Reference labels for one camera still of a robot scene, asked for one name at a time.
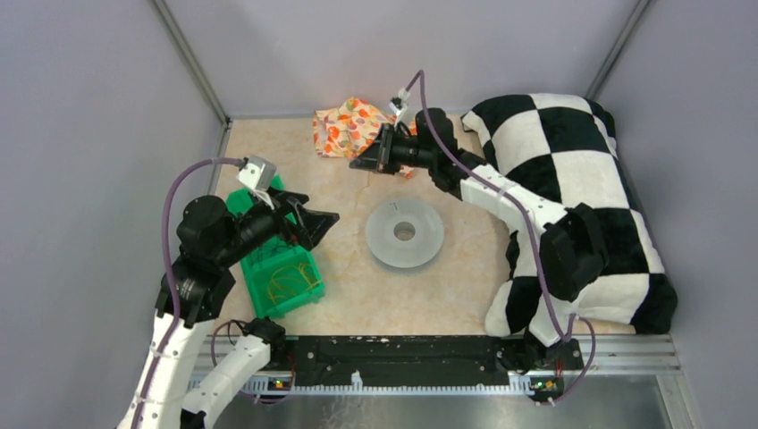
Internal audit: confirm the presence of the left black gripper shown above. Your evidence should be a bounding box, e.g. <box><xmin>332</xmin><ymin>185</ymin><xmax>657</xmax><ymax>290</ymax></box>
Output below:
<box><xmin>216</xmin><ymin>184</ymin><xmax>340</xmax><ymax>265</ymax></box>

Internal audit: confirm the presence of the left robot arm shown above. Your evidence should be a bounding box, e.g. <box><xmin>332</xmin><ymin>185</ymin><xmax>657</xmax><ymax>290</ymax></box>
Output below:
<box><xmin>118</xmin><ymin>189</ymin><xmax>340</xmax><ymax>428</ymax></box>

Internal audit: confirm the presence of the yellow thin cable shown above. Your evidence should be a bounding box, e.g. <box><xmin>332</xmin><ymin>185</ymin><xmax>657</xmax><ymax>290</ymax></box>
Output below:
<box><xmin>265</xmin><ymin>263</ymin><xmax>321</xmax><ymax>307</ymax></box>

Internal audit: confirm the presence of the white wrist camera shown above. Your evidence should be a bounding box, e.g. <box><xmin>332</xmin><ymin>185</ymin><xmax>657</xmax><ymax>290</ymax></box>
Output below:
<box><xmin>389</xmin><ymin>88</ymin><xmax>409</xmax><ymax>127</ymax></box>
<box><xmin>236</xmin><ymin>156</ymin><xmax>277</xmax><ymax>209</ymax></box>

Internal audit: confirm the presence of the green plastic compartment bin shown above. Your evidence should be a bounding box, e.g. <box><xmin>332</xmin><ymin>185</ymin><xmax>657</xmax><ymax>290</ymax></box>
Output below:
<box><xmin>225</xmin><ymin>174</ymin><xmax>326</xmax><ymax>320</ymax></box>

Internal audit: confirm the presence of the floral orange cloth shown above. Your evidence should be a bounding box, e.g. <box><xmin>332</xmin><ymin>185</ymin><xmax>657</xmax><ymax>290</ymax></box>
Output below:
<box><xmin>312</xmin><ymin>97</ymin><xmax>396</xmax><ymax>159</ymax></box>

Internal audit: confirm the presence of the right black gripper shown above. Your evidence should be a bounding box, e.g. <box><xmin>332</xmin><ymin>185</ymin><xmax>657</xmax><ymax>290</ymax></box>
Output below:
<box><xmin>350</xmin><ymin>125</ymin><xmax>435</xmax><ymax>177</ymax></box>

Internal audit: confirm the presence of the dark blue thin cable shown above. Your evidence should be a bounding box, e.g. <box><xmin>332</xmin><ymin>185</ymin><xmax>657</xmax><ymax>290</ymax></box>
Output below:
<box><xmin>245</xmin><ymin>233</ymin><xmax>300</xmax><ymax>267</ymax></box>

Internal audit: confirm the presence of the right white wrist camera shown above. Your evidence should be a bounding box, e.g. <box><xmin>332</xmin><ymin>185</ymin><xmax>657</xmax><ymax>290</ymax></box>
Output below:
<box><xmin>389</xmin><ymin>88</ymin><xmax>409</xmax><ymax>127</ymax></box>

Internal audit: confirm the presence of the aluminium frame rail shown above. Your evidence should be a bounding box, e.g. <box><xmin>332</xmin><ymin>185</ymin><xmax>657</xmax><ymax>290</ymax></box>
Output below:
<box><xmin>189</xmin><ymin>334</ymin><xmax>682</xmax><ymax>397</ymax></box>

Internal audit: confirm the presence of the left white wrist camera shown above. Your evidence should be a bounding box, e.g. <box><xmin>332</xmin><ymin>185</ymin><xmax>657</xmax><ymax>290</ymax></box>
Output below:
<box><xmin>236</xmin><ymin>156</ymin><xmax>277</xmax><ymax>209</ymax></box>

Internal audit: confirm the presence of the black white checkered pillow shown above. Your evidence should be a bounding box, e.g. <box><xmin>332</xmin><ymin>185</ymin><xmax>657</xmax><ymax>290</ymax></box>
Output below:
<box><xmin>461</xmin><ymin>93</ymin><xmax>678</xmax><ymax>334</ymax></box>

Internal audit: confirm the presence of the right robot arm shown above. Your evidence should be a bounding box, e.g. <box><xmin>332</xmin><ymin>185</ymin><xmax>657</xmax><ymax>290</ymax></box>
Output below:
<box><xmin>350</xmin><ymin>108</ymin><xmax>609</xmax><ymax>368</ymax></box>

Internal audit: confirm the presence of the grey plastic cable spool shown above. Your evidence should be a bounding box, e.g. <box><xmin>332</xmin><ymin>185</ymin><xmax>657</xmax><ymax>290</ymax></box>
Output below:
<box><xmin>365</xmin><ymin>198</ymin><xmax>444</xmax><ymax>269</ymax></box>

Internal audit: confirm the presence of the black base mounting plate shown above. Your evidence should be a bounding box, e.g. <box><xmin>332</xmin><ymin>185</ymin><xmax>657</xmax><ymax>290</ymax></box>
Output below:
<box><xmin>266</xmin><ymin>335</ymin><xmax>585</xmax><ymax>387</ymax></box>

